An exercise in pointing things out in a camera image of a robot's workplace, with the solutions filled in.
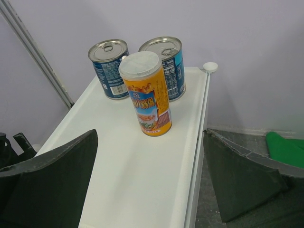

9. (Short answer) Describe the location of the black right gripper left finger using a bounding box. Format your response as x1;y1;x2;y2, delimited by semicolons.
0;129;98;228

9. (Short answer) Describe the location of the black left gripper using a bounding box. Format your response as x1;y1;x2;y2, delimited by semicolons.
0;132;38;167

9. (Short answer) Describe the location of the left aluminium corner post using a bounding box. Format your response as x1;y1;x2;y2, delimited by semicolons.
0;0;74;109

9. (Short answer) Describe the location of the tall orange can white lid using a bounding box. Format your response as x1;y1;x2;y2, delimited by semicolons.
119;51;172;136

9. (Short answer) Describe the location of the white plastic cube cabinet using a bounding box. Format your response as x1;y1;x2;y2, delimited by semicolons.
38;67;210;228

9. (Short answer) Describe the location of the green cloth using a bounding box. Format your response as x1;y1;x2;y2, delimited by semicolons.
265;132;304;168

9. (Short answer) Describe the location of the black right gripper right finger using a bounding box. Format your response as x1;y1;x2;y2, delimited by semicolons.
203;130;304;228

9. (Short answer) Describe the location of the blue soup can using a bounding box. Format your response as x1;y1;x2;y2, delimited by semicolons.
88;39;129;100
139;36;186;101

